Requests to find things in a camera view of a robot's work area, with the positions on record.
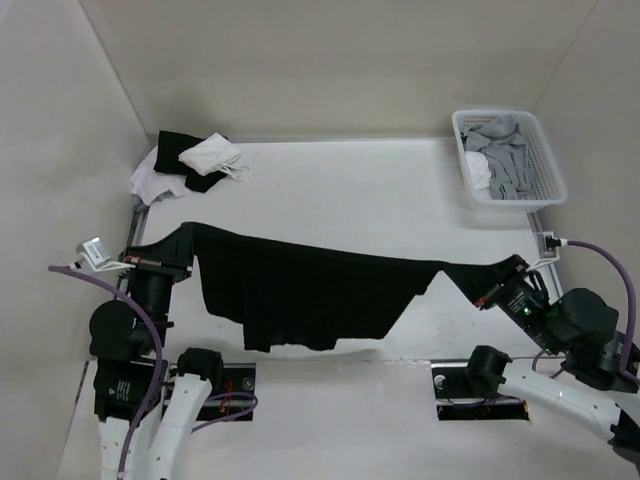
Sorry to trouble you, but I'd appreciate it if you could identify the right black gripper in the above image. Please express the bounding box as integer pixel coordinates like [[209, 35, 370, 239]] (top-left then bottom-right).
[[441, 251, 563, 353]]

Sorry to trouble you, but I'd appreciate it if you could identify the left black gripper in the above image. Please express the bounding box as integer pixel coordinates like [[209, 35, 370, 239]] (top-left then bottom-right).
[[119, 220, 196, 347]]

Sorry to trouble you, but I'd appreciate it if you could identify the black tank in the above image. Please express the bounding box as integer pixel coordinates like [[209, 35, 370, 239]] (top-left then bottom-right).
[[169, 222, 520, 352], [153, 131, 228, 193]]

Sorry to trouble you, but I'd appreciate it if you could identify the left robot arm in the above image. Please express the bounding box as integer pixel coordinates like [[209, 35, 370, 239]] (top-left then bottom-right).
[[89, 226, 225, 479]]

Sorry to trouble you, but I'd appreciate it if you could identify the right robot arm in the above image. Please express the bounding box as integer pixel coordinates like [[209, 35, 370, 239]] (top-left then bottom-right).
[[463, 255, 639, 464]]

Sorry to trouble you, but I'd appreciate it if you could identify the white tank top underneath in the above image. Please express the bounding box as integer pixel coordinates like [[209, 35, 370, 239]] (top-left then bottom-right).
[[129, 147, 191, 207]]

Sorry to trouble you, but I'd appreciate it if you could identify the grey tank top in basket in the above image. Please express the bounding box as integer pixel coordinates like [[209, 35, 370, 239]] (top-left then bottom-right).
[[461, 115, 535, 200]]

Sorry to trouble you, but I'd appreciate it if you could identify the folded black tank top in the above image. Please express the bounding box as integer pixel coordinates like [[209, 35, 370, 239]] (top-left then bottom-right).
[[153, 131, 228, 193]]

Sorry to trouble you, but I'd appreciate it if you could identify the white tank top in basket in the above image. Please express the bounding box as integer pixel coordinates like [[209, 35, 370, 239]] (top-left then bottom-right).
[[465, 151, 491, 191]]

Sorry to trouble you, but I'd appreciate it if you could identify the folded white tank top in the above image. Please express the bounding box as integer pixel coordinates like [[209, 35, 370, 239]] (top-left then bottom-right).
[[178, 133, 249, 181]]

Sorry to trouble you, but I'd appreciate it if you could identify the white plastic laundry basket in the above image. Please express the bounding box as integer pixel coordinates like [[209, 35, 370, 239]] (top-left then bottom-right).
[[451, 109, 567, 214]]

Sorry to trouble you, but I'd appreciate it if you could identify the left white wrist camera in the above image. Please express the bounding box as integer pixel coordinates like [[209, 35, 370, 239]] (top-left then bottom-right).
[[73, 237, 130, 273]]

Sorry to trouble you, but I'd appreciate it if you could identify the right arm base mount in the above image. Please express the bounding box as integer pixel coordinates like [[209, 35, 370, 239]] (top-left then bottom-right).
[[431, 361, 530, 422]]

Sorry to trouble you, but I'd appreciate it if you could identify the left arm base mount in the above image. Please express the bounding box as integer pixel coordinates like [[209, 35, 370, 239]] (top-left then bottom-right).
[[197, 363, 256, 422]]

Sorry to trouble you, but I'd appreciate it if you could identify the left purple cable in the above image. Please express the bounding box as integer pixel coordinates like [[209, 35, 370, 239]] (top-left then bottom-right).
[[48, 264, 259, 480]]

